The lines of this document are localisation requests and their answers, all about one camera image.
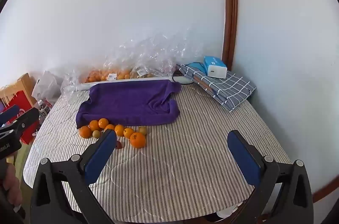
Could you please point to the small red hawthorn fruit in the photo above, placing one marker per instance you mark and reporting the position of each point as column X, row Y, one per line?
column 119, row 145

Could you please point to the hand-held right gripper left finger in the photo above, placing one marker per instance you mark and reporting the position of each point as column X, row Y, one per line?
column 100, row 157

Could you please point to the small yellow-green fruit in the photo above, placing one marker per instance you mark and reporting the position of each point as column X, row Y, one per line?
column 143, row 130
column 96, row 134

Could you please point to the brown paper bag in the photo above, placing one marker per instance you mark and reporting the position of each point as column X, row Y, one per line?
column 25, row 83

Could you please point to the brown wooden door frame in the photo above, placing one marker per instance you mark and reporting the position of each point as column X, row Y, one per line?
column 230, row 1

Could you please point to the plastic bottle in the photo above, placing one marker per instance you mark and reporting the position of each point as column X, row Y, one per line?
column 43, row 110

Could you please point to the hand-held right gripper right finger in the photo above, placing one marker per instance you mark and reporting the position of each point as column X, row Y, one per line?
column 245, row 157

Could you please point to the large orange mandarin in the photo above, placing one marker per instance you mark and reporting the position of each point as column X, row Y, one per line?
column 138, row 140

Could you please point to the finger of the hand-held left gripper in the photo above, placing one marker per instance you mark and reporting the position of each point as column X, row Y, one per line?
column 26, row 119
column 9, row 113

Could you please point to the white plastic bag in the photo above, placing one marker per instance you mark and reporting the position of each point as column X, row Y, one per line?
column 46, row 86

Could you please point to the clear plastic bag pale fruits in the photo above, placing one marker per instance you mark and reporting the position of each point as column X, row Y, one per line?
column 151, row 67

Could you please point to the clear plastic bag of mandarins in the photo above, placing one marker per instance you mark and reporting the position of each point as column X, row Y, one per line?
column 106, row 75

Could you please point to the red paper bag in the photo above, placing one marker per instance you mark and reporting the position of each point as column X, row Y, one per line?
column 22, row 102

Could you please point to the purple towel-lined tray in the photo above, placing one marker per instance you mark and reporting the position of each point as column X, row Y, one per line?
column 127, row 104

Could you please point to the grey checked folded cloth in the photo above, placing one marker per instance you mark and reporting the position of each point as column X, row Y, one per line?
column 233, row 91

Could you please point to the crumpled clear plastic bag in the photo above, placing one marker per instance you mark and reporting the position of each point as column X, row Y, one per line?
column 70, row 86

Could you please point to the person's left hand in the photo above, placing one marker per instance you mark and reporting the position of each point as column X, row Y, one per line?
column 12, row 184

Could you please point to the striped grey quilt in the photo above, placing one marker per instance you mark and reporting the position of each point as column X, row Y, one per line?
column 172, row 173

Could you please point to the white and blue tissue pack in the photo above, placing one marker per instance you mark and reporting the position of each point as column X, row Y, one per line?
column 215, row 67

